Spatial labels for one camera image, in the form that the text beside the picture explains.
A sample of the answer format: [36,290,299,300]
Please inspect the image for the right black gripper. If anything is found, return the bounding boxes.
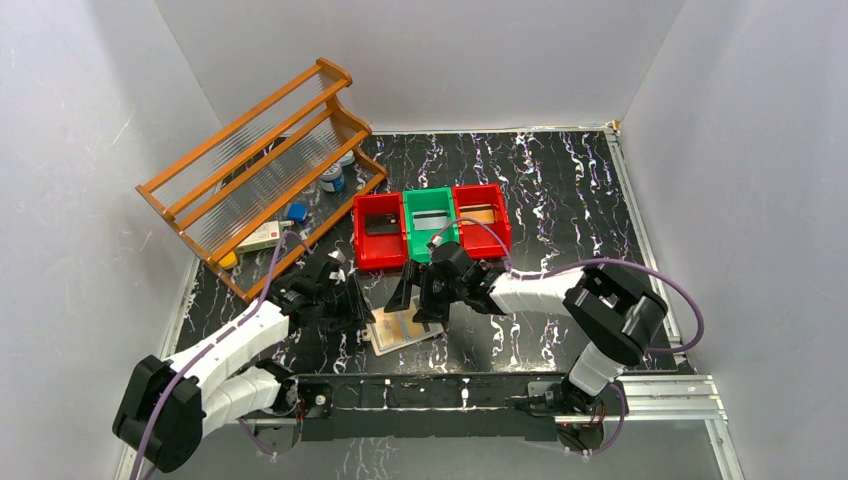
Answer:
[384,259,466,323]

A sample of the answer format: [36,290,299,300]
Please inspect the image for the beige leather card holder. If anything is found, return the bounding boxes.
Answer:
[361,295,425,356]

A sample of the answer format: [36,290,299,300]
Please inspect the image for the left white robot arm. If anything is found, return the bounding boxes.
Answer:
[112,251,374,473]

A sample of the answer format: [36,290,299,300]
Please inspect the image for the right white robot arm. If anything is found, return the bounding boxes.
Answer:
[384,241,668,416]

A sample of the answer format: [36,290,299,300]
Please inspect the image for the black card in bin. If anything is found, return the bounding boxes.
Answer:
[364,213,402,236]

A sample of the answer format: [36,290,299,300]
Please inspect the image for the silver card in bin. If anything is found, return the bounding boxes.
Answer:
[412,210,450,231]

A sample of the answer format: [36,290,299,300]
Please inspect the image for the gold card in bin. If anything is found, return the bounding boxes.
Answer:
[459,204,497,224]

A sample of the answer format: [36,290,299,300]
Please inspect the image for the left red plastic bin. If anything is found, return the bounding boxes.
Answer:
[353,192,408,271]

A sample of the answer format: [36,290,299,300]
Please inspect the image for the red plastic bin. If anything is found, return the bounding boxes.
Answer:
[353,192,408,271]
[452,184,512,259]

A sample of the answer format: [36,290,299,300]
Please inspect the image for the green plastic bin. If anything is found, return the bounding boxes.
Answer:
[402,187,460,263]

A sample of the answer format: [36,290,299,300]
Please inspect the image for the right red plastic bin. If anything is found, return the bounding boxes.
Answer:
[452,184,512,259]

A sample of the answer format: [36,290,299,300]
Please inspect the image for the small white red box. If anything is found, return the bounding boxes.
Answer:
[235,220,295,254]

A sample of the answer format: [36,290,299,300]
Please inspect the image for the small blue cube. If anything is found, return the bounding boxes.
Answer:
[283,203,309,223]

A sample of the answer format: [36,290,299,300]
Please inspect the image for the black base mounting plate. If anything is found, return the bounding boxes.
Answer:
[245,372,630,455]

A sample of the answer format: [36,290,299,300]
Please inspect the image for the blue white round jar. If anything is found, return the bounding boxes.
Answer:
[319,162,346,194]

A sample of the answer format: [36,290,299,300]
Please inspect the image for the small yellow object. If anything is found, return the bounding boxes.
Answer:
[218,251,239,270]

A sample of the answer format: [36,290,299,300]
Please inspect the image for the orange wooden shelf rack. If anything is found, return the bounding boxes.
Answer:
[136,58,388,301]

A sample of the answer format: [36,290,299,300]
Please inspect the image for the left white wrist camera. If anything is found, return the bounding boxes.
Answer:
[327,249,346,282]

